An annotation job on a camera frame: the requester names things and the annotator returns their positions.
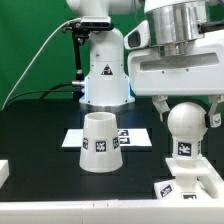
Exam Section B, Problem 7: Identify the black camera on stand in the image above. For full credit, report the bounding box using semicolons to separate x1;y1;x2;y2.
62;17;114;100

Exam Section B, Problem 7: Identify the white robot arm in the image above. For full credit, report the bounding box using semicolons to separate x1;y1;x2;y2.
66;0;224;127

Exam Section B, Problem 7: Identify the white lamp bulb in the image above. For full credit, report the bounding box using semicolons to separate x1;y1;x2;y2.
167;102;207;167

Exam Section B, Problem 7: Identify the white L-shaped fence wall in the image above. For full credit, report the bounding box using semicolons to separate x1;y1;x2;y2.
0;156;224;224

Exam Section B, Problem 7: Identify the grey camera cable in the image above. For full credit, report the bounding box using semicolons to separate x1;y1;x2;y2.
1;18;83;111

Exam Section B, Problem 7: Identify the white conical lamp shade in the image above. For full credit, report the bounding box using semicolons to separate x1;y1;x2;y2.
79;112;123;173

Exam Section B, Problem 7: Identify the white square lamp base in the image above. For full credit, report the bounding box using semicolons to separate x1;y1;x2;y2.
154;158;211;200

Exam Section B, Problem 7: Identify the black cable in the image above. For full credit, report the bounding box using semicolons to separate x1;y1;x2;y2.
1;83;81;109

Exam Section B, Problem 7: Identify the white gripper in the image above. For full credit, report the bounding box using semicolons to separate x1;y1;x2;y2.
124;20;224;128

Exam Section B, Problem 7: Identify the white marker tag sheet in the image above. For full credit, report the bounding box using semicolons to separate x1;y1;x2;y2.
62;128;152;148

